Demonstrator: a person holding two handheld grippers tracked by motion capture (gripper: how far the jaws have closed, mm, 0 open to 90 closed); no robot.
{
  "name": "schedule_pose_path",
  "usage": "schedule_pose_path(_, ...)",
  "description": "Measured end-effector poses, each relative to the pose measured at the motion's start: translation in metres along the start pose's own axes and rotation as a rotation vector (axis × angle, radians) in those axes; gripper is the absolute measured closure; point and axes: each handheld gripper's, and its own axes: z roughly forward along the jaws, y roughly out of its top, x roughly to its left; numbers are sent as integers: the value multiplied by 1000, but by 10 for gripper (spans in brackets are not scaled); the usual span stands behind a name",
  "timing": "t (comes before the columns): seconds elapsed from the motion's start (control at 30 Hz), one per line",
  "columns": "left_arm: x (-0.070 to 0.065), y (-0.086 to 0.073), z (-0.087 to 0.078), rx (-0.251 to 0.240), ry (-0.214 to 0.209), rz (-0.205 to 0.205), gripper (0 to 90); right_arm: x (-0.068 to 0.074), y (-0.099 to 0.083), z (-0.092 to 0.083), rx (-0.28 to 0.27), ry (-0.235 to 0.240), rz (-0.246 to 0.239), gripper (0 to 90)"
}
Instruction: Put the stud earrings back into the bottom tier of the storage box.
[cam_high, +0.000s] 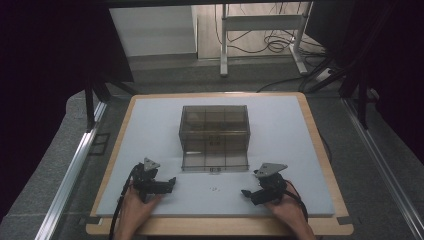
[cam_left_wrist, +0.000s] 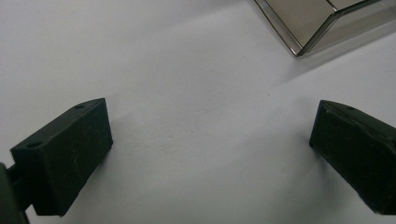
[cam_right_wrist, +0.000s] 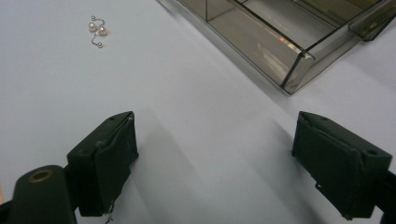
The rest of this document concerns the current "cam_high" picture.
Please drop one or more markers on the white power strip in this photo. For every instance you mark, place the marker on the white power strip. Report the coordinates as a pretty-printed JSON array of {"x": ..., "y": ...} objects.
[{"x": 323, "y": 75}]

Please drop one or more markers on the tiny metal pieces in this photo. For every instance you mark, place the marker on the tiny metal pieces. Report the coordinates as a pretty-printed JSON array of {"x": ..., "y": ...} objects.
[{"x": 215, "y": 189}]

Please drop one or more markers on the person's right hand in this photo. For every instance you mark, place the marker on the person's right hand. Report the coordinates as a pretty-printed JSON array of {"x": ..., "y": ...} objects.
[{"x": 290, "y": 213}]

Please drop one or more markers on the dark curtain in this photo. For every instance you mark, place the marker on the dark curtain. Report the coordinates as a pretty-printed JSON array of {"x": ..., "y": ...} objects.
[
  {"x": 43, "y": 66},
  {"x": 390, "y": 60}
]

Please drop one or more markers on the white board panel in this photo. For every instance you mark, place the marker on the white board panel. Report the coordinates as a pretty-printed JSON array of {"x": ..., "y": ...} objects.
[{"x": 153, "y": 30}]

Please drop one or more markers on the light grey table mat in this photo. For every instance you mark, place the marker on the light grey table mat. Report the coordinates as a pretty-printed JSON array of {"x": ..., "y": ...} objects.
[{"x": 213, "y": 203}]

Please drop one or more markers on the black metal stand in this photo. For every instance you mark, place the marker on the black metal stand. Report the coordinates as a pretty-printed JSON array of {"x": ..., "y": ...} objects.
[
  {"x": 96, "y": 96},
  {"x": 361, "y": 100}
]

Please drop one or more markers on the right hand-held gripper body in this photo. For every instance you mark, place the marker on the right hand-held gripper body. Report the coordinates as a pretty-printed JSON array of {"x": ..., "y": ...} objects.
[{"x": 270, "y": 188}]

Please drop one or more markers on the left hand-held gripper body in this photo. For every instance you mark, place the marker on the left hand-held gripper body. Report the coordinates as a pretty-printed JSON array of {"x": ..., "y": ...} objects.
[{"x": 146, "y": 178}]

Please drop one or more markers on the person's left hand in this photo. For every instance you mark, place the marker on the person's left hand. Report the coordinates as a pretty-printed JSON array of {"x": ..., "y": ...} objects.
[{"x": 135, "y": 210}]

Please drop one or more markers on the smoky transparent drawer box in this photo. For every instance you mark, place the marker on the smoky transparent drawer box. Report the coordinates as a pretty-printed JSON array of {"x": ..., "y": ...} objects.
[{"x": 214, "y": 123}]

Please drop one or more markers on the aluminium rail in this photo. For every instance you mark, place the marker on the aluminium rail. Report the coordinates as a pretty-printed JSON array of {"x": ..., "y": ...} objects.
[
  {"x": 71, "y": 173},
  {"x": 383, "y": 166}
]

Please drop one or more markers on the white metal desk frame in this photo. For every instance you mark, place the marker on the white metal desk frame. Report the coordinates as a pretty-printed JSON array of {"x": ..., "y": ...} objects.
[{"x": 263, "y": 22}]

